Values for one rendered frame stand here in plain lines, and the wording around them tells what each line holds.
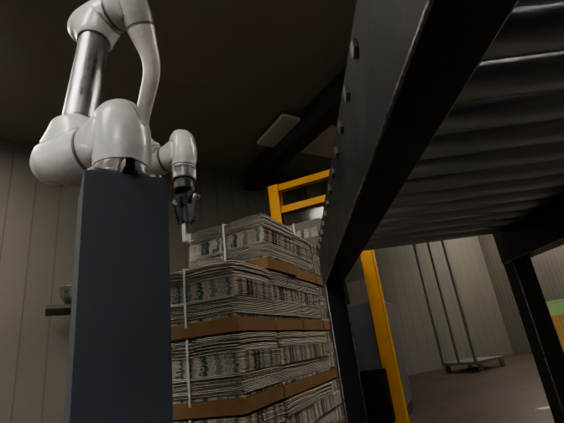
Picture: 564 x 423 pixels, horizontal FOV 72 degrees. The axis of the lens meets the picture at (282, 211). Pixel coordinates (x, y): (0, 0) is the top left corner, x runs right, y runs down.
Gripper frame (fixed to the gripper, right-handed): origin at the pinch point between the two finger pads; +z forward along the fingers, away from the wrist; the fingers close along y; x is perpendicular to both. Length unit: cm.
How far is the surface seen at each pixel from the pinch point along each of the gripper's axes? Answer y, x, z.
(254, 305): -18.6, -11.2, 27.5
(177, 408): 4, 2, 55
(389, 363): -34, -167, 59
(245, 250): -9.7, -25.4, 3.5
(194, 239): 15.7, -27.4, -7.2
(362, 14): -78, 83, 18
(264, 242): -18.0, -26.4, 2.0
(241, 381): -18, 2, 50
